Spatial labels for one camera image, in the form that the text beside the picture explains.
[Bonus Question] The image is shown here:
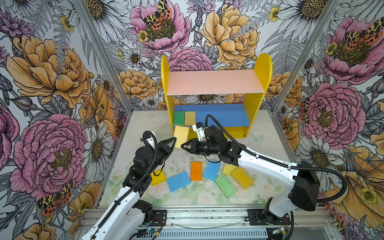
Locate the blue sponge lower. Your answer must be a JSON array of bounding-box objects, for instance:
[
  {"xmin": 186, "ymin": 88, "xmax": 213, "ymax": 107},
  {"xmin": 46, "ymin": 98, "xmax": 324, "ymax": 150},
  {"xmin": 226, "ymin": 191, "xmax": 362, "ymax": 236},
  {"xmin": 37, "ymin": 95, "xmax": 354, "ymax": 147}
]
[{"xmin": 167, "ymin": 172, "xmax": 191, "ymax": 193}]

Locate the aluminium front rail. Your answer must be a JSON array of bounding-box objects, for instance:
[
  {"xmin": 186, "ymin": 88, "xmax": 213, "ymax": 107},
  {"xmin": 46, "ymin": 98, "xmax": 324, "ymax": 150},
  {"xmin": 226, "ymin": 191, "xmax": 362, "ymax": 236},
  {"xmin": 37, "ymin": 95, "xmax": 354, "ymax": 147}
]
[{"xmin": 76, "ymin": 205, "xmax": 337, "ymax": 240}]

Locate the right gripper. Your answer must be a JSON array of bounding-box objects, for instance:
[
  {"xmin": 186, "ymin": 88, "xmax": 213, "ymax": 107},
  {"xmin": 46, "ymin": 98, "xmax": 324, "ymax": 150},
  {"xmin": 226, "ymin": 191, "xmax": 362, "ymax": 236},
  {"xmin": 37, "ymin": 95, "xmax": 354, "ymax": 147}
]
[{"xmin": 180, "ymin": 137, "xmax": 221, "ymax": 157}]

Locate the golden yellow sponge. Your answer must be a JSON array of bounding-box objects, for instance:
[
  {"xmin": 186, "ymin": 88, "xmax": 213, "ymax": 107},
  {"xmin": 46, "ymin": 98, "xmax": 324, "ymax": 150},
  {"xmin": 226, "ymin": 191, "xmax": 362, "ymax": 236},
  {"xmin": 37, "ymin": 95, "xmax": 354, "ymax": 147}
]
[{"xmin": 231, "ymin": 168, "xmax": 254, "ymax": 190}]

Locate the blue sponge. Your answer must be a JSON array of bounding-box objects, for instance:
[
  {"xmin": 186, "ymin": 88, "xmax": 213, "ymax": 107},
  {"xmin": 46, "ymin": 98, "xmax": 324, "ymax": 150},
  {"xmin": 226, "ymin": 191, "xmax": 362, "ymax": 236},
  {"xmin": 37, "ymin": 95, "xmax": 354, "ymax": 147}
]
[
  {"xmin": 167, "ymin": 172, "xmax": 191, "ymax": 193},
  {"xmin": 203, "ymin": 162, "xmax": 221, "ymax": 181}
]

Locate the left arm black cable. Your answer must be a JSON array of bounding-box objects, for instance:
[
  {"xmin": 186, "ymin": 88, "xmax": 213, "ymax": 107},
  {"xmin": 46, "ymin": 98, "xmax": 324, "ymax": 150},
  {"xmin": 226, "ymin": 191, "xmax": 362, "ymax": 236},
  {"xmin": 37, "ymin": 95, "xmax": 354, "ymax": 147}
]
[{"xmin": 89, "ymin": 130, "xmax": 159, "ymax": 240}]

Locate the bright yellow square sponge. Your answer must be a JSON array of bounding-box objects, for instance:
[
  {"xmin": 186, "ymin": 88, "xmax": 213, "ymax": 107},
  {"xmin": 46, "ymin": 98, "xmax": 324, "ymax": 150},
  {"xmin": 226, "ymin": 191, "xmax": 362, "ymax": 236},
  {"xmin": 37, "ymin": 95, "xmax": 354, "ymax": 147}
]
[{"xmin": 151, "ymin": 169, "xmax": 167, "ymax": 186}]

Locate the orange sponge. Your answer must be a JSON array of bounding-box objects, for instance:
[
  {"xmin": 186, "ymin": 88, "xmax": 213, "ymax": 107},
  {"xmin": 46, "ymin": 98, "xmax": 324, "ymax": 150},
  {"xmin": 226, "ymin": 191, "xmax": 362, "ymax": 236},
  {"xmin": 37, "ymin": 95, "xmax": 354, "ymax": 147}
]
[{"xmin": 190, "ymin": 162, "xmax": 203, "ymax": 182}]

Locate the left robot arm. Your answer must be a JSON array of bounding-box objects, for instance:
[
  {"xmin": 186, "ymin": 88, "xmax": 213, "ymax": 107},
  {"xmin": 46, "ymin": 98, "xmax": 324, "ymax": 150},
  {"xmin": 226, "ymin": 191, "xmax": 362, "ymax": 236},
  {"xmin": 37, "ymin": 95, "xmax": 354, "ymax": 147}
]
[{"xmin": 79, "ymin": 131, "xmax": 177, "ymax": 240}]

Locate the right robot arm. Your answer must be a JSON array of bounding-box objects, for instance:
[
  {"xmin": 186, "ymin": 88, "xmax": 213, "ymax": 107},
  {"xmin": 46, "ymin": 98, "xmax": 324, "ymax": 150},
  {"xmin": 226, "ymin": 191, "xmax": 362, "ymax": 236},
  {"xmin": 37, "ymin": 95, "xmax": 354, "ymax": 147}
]
[{"xmin": 181, "ymin": 139, "xmax": 320, "ymax": 225}]

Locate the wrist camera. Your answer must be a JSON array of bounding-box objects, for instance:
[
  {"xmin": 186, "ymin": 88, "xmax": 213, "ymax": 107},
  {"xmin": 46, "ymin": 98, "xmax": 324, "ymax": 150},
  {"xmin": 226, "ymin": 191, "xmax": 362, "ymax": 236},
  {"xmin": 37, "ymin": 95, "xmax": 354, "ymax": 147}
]
[
  {"xmin": 192, "ymin": 122, "xmax": 228, "ymax": 146},
  {"xmin": 134, "ymin": 146, "xmax": 153, "ymax": 170}
]

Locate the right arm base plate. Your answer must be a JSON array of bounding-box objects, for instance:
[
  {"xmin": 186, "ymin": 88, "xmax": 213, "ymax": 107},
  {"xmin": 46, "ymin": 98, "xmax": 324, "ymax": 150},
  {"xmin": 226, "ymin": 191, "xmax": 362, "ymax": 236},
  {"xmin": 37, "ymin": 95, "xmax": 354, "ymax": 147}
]
[{"xmin": 244, "ymin": 209, "xmax": 291, "ymax": 226}]

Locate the light green sponge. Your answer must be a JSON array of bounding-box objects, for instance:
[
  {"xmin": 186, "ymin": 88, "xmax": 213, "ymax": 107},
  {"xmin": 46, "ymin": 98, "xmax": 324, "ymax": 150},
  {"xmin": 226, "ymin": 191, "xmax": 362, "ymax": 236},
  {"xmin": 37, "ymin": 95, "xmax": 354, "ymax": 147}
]
[{"xmin": 215, "ymin": 174, "xmax": 237, "ymax": 199}]

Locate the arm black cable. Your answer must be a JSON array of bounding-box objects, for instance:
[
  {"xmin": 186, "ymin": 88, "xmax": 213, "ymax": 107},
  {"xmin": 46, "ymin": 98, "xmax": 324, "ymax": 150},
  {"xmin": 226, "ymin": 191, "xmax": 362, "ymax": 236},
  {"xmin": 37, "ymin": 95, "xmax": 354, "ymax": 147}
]
[
  {"xmin": 89, "ymin": 130, "xmax": 159, "ymax": 240},
  {"xmin": 205, "ymin": 114, "xmax": 348, "ymax": 203}
]

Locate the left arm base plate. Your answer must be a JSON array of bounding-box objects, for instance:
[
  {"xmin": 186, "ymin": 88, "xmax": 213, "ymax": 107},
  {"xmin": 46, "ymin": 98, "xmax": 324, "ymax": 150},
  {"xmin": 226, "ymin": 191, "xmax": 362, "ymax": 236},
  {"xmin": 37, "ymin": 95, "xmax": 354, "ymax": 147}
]
[{"xmin": 142, "ymin": 210, "xmax": 168, "ymax": 227}]

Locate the yellow shelf unit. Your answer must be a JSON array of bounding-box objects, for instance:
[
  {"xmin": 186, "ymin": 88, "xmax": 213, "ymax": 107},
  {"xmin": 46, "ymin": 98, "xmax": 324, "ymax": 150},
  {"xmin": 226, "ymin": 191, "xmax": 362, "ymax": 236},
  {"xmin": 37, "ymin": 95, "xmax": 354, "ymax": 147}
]
[{"xmin": 161, "ymin": 54, "xmax": 273, "ymax": 139}]

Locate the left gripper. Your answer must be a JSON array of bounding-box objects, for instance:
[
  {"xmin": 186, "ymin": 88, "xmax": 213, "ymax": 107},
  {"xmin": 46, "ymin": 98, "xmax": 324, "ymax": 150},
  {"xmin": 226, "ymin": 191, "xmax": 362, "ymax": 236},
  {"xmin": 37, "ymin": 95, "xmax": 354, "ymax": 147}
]
[{"xmin": 147, "ymin": 137, "xmax": 177, "ymax": 174}]

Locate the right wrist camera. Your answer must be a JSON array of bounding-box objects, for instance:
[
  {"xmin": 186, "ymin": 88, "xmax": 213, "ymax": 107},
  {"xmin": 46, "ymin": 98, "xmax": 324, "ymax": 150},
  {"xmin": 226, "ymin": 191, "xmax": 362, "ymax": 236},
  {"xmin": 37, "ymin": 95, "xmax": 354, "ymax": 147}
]
[{"xmin": 192, "ymin": 122, "xmax": 228, "ymax": 146}]

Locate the blue sponge upper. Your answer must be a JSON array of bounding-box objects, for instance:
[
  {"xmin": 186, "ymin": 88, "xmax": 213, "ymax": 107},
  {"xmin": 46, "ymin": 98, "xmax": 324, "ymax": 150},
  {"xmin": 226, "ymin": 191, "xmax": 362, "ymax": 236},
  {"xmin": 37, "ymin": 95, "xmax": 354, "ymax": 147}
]
[{"xmin": 203, "ymin": 162, "xmax": 221, "ymax": 181}]

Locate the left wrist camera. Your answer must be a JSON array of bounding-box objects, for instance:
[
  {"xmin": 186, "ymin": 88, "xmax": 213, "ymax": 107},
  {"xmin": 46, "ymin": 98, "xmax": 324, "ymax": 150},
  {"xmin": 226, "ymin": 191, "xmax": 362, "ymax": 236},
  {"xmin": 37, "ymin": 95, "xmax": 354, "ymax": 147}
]
[{"xmin": 134, "ymin": 146, "xmax": 153, "ymax": 170}]

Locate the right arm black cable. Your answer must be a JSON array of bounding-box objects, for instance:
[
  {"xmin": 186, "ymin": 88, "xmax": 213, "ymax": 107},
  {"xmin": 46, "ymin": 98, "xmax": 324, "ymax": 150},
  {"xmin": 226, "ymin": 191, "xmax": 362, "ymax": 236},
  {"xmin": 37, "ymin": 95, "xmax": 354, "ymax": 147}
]
[{"xmin": 205, "ymin": 114, "xmax": 348, "ymax": 203}]

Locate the light yellow sponge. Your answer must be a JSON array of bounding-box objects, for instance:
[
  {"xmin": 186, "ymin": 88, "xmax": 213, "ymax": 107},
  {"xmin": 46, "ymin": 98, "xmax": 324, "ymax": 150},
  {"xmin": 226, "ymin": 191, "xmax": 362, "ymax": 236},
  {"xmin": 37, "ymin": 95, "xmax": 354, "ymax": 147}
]
[{"xmin": 174, "ymin": 126, "xmax": 190, "ymax": 150}]

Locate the pale yellow sponge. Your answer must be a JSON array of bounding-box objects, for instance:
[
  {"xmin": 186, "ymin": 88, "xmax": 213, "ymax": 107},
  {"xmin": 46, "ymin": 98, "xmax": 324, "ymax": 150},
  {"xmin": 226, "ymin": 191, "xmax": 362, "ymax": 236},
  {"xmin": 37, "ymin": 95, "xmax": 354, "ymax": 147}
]
[{"xmin": 184, "ymin": 111, "xmax": 196, "ymax": 127}]

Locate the lime yellow sponge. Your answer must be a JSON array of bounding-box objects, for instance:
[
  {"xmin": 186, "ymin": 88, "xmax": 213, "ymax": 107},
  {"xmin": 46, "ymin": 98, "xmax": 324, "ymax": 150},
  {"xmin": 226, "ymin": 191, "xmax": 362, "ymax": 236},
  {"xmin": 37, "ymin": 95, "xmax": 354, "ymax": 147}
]
[{"xmin": 223, "ymin": 164, "xmax": 238, "ymax": 177}]

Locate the dark green scrub sponge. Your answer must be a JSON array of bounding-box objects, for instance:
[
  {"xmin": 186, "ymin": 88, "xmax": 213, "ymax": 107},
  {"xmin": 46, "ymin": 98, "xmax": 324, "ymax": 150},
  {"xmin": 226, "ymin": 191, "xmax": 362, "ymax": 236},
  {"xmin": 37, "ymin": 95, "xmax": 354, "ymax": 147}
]
[{"xmin": 173, "ymin": 111, "xmax": 185, "ymax": 126}]

